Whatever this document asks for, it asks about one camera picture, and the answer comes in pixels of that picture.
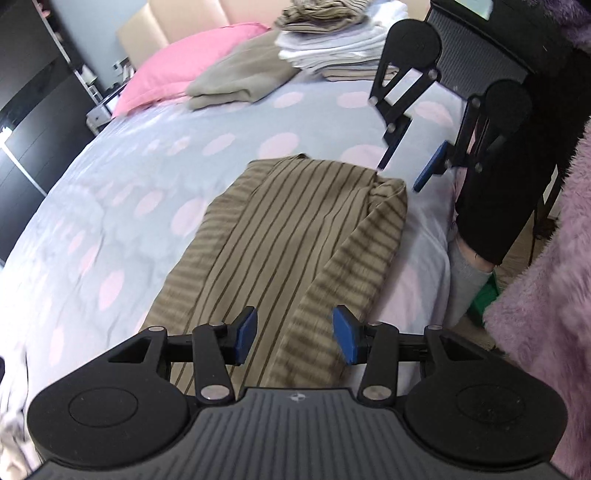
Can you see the brown striped shirt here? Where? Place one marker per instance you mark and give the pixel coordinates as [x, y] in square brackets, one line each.
[286, 240]

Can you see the black wardrobe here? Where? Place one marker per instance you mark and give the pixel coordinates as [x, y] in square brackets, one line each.
[37, 92]

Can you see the beige padded headboard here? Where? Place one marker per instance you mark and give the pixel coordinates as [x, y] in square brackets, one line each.
[184, 18]

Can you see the beige fleece blanket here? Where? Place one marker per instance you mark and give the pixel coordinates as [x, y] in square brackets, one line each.
[244, 74]

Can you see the brown striped garment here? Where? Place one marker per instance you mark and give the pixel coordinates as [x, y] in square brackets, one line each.
[318, 14]

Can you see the green object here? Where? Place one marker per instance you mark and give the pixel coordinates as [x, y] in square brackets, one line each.
[485, 300]

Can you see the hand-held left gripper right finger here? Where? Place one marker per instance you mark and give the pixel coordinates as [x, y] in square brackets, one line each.
[346, 337]

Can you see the white nightstand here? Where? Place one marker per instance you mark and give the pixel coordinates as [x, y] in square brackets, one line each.
[99, 115]

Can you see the beige folded garment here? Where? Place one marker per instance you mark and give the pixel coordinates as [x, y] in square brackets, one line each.
[351, 74]

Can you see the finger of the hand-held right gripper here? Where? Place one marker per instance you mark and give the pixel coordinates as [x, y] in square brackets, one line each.
[393, 141]
[429, 170]

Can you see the person's leg black pants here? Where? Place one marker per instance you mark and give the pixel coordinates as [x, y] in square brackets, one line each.
[503, 207]

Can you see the purple fuzzy robe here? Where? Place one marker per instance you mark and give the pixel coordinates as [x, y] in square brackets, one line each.
[554, 323]

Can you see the grey sock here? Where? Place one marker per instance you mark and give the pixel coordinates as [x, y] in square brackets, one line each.
[466, 286]

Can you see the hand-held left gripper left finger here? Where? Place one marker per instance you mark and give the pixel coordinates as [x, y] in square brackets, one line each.
[244, 334]

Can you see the polka dot bed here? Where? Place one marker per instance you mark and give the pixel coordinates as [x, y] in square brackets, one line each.
[138, 175]

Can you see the pink pillow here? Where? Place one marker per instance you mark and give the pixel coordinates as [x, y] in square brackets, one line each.
[184, 64]

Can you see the white folded clothes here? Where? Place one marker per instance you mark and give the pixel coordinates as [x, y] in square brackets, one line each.
[332, 48]

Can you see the white cloth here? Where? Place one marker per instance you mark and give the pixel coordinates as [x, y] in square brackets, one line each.
[14, 438]

